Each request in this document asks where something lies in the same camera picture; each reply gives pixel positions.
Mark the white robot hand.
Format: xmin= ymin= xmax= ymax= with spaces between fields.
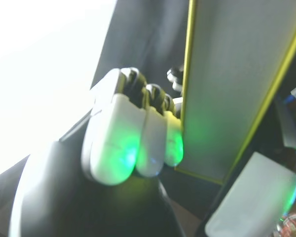
xmin=9 ymin=64 xmax=296 ymax=237

